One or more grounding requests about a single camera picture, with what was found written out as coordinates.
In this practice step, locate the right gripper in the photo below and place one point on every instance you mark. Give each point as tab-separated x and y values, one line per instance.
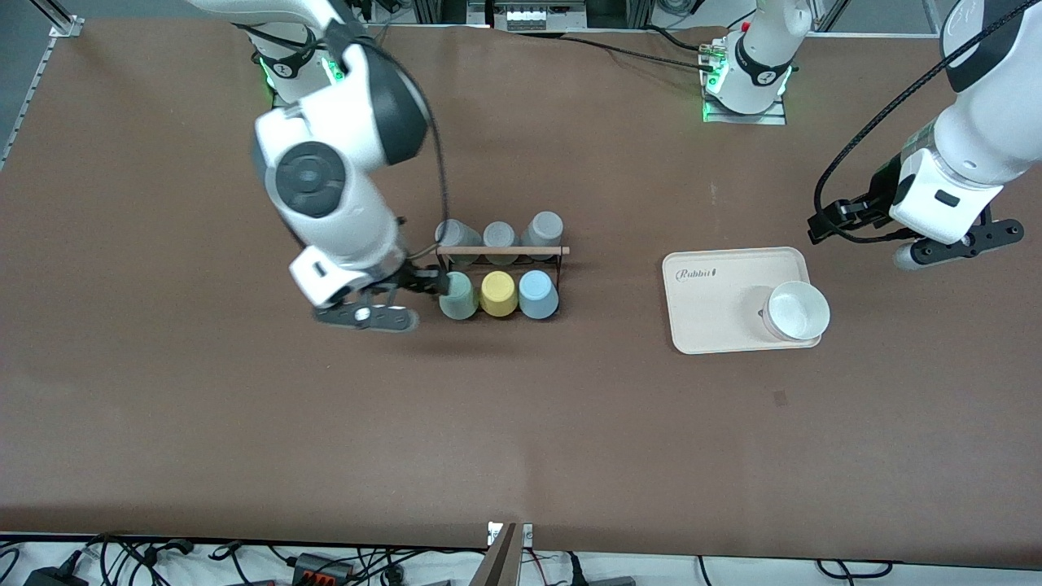
412	282

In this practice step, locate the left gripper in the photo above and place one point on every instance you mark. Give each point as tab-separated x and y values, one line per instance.
881	194

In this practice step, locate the mint green cup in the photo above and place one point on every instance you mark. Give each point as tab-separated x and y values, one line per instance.
459	297

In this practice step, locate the light blue cup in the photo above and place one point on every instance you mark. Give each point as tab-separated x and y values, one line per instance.
538	295

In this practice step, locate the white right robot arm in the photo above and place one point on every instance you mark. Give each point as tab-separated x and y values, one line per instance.
342	114

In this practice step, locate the grey cup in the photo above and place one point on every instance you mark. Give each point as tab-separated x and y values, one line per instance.
456	233
498	235
544	229

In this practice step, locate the yellow cup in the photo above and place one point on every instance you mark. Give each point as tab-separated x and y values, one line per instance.
497	293

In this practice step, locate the white bowl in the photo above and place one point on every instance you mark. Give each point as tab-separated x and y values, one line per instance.
798	311

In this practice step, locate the beige plastic tray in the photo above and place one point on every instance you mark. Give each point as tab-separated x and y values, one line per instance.
716	301

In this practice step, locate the wooden stick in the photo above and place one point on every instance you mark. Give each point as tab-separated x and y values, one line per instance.
498	561

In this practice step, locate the grey power strip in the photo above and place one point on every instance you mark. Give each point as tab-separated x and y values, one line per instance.
537	16

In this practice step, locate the orange black connector block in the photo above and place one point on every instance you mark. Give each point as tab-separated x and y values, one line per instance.
321	567

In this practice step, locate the black power adapter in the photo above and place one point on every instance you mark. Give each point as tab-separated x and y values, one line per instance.
57	576

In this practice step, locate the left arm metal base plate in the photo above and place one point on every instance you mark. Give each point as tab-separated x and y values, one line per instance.
749	118

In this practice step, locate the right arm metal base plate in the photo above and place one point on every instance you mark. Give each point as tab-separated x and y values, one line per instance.
352	77

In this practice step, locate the white tag bracket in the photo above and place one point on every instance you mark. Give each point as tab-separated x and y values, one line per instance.
527	533

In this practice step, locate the aluminium frame rail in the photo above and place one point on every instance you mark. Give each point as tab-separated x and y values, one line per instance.
28	98

